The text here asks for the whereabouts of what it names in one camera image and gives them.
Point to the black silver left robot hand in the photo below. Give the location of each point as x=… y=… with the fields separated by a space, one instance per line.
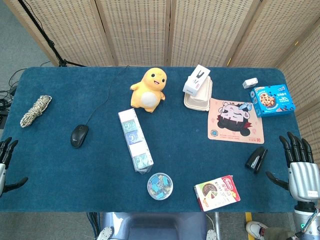
x=3 y=172

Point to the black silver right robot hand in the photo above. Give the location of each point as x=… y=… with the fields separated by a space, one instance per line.
x=303 y=178

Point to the black computer mouse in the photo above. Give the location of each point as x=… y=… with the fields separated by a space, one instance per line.
x=79 y=136

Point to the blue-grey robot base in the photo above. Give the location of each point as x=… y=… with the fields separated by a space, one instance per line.
x=155 y=226

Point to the pink cartoon mouse pad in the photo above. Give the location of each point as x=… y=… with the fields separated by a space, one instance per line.
x=235 y=120

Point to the black stapler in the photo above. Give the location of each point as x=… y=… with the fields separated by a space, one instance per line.
x=256 y=160

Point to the white shoe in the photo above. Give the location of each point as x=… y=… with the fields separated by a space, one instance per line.
x=255 y=228

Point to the blue table carpet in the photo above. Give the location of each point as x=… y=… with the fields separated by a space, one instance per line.
x=75 y=175

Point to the blue cookie box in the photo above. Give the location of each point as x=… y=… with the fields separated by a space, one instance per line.
x=271 y=101

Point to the red white snack packet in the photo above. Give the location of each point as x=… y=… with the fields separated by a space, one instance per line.
x=217 y=193

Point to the metal table leg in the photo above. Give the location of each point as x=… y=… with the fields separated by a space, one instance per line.
x=217 y=225

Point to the small white charger box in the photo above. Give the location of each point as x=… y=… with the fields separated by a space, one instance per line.
x=250 y=83

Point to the beige lunch container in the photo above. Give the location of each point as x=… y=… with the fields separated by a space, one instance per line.
x=197 y=102

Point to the long pack of tissue packets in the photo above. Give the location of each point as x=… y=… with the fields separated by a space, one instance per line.
x=135 y=140

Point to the black tripod stand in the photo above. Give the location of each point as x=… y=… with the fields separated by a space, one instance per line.
x=51 y=45

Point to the clear tub of binder clips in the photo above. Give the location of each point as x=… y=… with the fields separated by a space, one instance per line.
x=160 y=186

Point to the white box with black print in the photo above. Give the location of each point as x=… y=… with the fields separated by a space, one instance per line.
x=196 y=80

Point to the yellow plush toy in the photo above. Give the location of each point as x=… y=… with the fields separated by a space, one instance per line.
x=148 y=92

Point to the woven folding screen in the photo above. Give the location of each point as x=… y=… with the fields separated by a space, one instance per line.
x=135 y=30

